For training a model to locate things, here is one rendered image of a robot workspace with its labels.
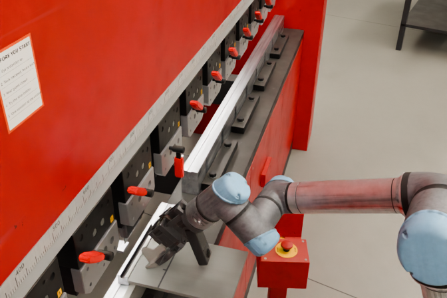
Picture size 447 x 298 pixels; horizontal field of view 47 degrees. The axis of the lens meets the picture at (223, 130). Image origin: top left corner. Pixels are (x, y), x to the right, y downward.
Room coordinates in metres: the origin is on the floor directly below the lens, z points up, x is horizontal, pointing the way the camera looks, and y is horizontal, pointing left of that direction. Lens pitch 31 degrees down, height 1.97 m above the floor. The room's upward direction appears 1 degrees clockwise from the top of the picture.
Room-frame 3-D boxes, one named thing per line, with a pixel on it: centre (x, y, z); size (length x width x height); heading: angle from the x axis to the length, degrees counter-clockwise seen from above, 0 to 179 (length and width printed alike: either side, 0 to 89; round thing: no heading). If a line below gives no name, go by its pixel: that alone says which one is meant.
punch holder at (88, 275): (0.75, 0.28, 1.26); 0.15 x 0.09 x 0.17; 165
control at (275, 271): (1.26, -0.20, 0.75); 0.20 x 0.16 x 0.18; 179
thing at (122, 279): (0.99, 0.22, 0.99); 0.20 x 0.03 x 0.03; 165
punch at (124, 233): (0.97, 0.22, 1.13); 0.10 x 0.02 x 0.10; 165
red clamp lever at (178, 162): (1.10, 0.12, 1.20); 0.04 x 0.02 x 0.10; 75
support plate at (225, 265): (0.93, 0.08, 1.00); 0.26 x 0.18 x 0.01; 75
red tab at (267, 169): (1.92, -0.20, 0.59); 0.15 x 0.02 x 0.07; 165
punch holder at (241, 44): (1.91, -0.04, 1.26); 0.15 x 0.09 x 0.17; 165
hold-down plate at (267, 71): (2.31, -0.20, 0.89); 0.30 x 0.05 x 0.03; 165
